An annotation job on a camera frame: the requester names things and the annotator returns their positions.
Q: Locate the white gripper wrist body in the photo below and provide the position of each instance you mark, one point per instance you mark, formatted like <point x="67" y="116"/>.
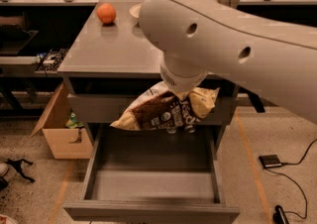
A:
<point x="179" y="81"/>

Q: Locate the brown chip bag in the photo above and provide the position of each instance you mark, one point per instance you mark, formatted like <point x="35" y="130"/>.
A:
<point x="160" y="108"/>

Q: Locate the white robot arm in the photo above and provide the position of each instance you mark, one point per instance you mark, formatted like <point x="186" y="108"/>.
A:
<point x="276" y="61"/>

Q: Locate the right round drawer knob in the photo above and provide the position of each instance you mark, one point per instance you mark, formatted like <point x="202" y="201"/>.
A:
<point x="190" y="129"/>

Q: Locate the round drawer knob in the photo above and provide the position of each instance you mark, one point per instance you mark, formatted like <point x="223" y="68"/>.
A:
<point x="190" y="129"/>
<point x="171" y="130"/>

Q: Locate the left round drawer knob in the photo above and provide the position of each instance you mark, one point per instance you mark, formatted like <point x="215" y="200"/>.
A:
<point x="171" y="130"/>

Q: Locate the grey drawer cabinet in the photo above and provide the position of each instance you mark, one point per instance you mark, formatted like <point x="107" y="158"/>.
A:
<point x="119" y="60"/>

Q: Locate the closed grey top drawer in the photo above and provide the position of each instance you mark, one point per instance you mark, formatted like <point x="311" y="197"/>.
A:
<point x="94" y="108"/>

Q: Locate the open grey middle drawer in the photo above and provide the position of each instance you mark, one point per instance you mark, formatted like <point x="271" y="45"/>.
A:
<point x="153" y="177"/>

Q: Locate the white bowl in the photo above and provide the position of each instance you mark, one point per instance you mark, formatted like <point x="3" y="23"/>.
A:
<point x="135" y="11"/>

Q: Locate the orange fruit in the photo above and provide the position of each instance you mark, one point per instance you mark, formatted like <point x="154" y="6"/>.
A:
<point x="106" y="13"/>

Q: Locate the black power adapter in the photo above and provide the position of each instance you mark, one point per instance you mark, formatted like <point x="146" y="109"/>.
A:
<point x="270" y="161"/>

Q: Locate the green item in box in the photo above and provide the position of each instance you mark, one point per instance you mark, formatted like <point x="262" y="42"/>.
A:
<point x="72" y="122"/>

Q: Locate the cardboard box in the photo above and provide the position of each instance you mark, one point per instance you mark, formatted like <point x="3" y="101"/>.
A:
<point x="64" y="142"/>

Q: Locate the black patterned box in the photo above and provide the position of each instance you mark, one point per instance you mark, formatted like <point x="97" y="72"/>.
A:
<point x="51" y="60"/>

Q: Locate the black device on floor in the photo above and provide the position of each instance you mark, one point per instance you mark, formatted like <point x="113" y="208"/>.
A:
<point x="279" y="216"/>

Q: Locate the black plastic bracket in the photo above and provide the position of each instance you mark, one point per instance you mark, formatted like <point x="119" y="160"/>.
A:
<point x="17" y="166"/>

